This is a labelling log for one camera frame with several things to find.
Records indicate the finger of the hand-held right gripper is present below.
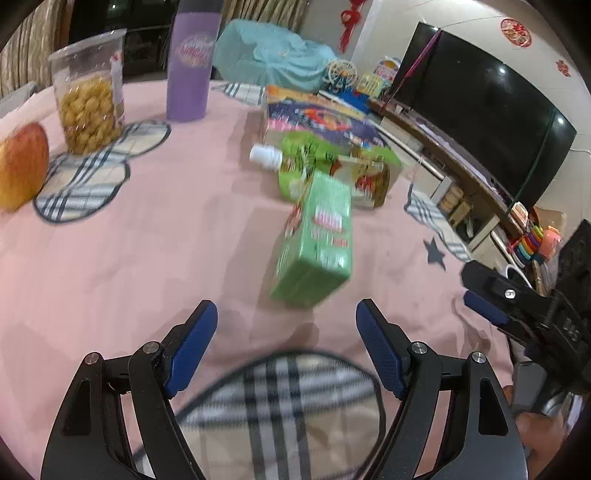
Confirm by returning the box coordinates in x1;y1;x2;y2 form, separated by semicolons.
461;261;555;333

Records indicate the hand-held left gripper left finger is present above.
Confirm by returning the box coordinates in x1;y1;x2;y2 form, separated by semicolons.
41;299;219;480

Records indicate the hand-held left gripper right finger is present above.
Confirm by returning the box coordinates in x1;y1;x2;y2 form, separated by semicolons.
355;298;529;480

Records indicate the green carton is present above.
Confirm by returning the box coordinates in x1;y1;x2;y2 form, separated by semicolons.
269;170;354;309

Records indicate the person's right hand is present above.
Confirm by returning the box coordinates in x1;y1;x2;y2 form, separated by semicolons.
503;385;578;472

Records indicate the rainbow stacking rings toy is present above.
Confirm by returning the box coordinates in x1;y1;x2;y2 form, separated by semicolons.
512;226;548;266

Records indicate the white and wood tv stand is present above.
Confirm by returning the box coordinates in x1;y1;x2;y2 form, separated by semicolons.
318;90;522;259

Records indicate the pink toy cup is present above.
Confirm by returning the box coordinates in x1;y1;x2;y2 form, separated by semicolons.
538;226;561;264

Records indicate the beige round tin stack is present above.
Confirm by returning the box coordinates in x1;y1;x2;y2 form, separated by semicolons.
438;185;465;213

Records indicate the tan snack box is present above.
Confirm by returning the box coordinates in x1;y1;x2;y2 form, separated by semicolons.
335;154;402;210

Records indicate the black television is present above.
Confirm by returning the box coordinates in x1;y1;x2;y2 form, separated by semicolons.
390;21;578;208

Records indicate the green pouch with white cap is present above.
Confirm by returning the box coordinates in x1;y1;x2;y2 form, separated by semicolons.
249;130;402;200

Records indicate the colourful flat box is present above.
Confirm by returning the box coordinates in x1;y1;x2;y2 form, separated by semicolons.
259;84;384;148

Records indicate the yellow green toy box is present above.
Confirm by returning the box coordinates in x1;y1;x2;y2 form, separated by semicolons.
356;74;384;97

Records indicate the red apple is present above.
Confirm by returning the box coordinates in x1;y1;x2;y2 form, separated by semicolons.
0;122;50;212

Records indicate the pink arched toy box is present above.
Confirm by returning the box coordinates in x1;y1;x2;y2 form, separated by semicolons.
373;56;402;84

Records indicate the clear snack jar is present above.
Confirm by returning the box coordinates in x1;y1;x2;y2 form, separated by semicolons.
48;28;127;155

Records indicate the ferris wheel toy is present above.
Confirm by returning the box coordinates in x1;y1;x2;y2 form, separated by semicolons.
323;59;361;90

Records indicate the purple bottle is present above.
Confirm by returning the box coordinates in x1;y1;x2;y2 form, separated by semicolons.
166;0;222;123

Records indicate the teal cloth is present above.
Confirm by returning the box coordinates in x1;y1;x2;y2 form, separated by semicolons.
213;19;338;93

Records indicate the red hanging knot decoration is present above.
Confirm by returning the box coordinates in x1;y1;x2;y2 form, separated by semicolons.
341;0;368;54

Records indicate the striped beige curtain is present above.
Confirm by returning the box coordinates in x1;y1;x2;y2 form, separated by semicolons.
224;0;308;24
0;0;70;97

